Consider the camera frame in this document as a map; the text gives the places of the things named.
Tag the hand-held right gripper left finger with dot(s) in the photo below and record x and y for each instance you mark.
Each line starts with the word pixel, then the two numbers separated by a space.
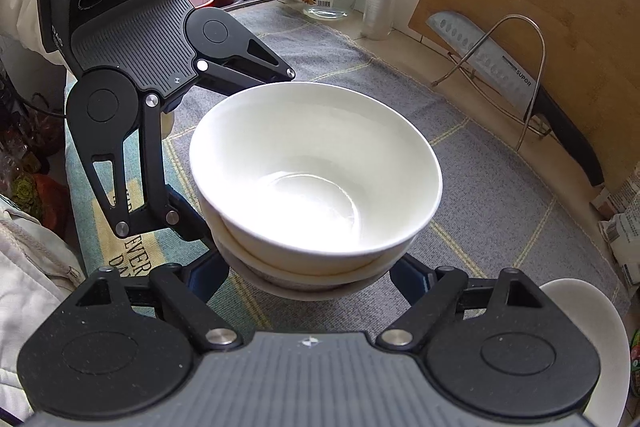
pixel 207 279

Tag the person's white jacket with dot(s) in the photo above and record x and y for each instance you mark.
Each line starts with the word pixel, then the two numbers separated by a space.
pixel 30 287

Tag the white floral plate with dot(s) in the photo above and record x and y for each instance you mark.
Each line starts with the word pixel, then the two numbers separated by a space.
pixel 607 357

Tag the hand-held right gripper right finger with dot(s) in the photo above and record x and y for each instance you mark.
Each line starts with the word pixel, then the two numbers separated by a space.
pixel 405 274

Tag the person's left hand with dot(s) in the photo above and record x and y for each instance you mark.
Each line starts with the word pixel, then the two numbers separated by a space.
pixel 167 124

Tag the red plastic bag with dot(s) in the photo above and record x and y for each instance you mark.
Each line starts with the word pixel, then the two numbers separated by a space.
pixel 47 202

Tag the white crumpled packet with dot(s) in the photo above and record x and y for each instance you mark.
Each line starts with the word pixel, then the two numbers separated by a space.
pixel 625 247

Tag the dark patterned bag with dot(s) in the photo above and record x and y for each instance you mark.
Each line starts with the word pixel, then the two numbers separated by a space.
pixel 25 142

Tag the grey teal printed towel mat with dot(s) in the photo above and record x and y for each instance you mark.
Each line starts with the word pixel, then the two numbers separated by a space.
pixel 475 207

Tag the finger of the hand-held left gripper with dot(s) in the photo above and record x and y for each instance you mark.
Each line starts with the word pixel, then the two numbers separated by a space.
pixel 280 72
pixel 187 224

